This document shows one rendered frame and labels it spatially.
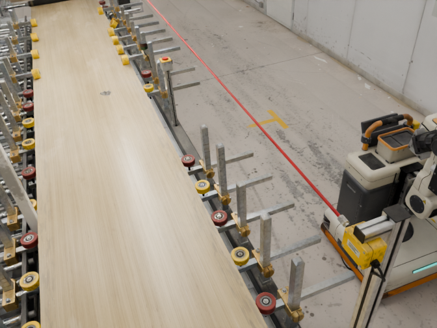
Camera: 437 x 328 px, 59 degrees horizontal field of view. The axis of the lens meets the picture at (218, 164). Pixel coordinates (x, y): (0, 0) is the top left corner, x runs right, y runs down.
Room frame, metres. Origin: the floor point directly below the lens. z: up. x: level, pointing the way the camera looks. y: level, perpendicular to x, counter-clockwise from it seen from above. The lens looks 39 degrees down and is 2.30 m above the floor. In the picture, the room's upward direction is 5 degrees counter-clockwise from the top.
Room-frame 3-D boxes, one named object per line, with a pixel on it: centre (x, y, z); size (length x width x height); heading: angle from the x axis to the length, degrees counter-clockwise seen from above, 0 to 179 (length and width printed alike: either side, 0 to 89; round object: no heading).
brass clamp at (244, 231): (1.33, -0.09, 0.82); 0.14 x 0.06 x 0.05; 18
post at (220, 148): (1.55, -0.01, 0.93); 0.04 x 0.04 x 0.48; 18
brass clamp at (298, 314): (0.86, -0.24, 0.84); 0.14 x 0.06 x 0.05; 18
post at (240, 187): (1.31, -0.09, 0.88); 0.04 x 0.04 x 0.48; 18
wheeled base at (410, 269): (1.69, -1.10, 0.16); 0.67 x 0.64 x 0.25; 17
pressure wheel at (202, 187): (1.55, 0.10, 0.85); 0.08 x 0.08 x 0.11
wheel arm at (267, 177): (1.61, -0.09, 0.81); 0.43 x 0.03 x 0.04; 108
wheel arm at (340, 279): (0.90, -0.33, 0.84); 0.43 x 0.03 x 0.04; 108
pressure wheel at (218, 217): (1.31, 0.02, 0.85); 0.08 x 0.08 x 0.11
